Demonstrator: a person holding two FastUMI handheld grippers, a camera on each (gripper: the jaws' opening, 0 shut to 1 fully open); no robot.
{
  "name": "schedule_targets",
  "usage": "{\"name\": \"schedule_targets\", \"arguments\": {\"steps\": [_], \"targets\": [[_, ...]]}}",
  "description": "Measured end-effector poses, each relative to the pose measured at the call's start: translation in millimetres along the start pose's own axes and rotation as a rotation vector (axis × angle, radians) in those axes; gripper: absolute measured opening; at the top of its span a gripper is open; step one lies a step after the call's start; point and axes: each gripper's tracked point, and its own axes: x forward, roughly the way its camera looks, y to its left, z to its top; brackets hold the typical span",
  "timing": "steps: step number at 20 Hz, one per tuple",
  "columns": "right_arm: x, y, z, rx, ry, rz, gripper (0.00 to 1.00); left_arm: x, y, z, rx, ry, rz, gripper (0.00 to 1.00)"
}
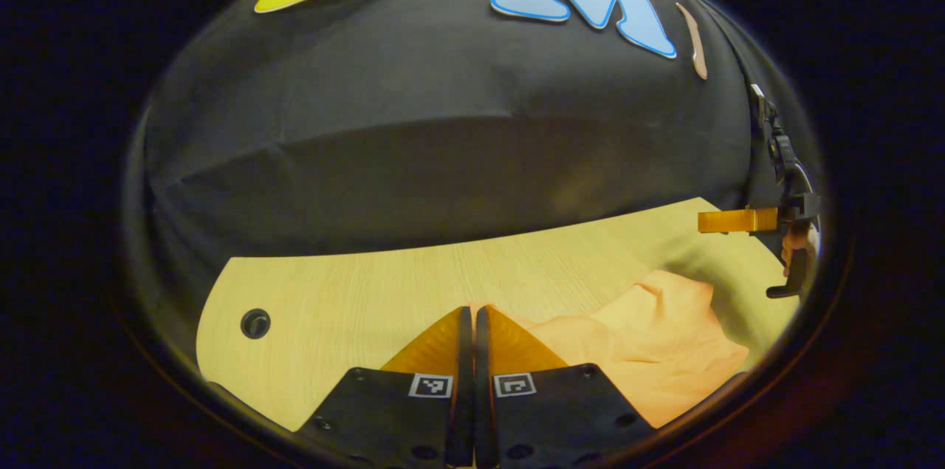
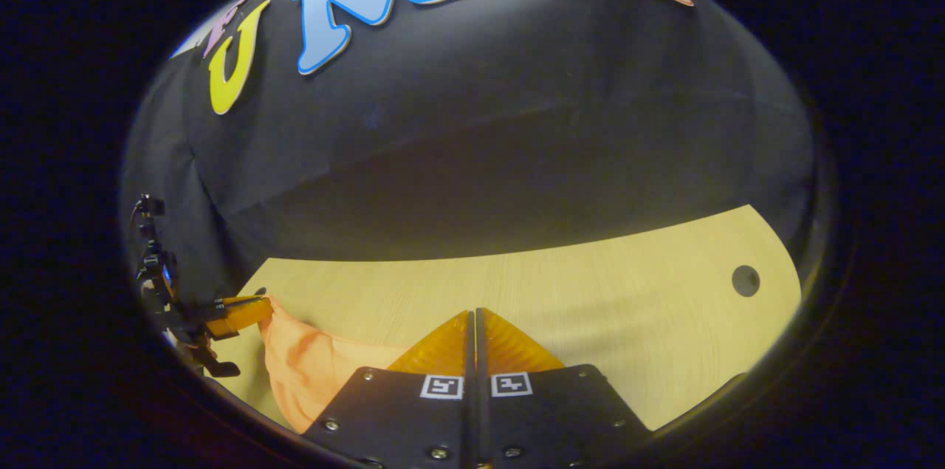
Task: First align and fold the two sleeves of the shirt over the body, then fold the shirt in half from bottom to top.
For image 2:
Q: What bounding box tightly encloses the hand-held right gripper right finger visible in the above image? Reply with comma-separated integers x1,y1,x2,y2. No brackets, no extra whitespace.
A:
475,308,654,469

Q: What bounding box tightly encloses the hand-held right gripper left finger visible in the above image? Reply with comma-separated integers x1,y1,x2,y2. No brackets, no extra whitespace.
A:
301,310,477,469

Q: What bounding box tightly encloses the orange polo T-shirt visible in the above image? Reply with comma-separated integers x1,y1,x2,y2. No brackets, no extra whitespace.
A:
258,297,414,434

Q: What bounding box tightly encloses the black backdrop cloth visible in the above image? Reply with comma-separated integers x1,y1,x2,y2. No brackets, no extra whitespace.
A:
120,0,817,307

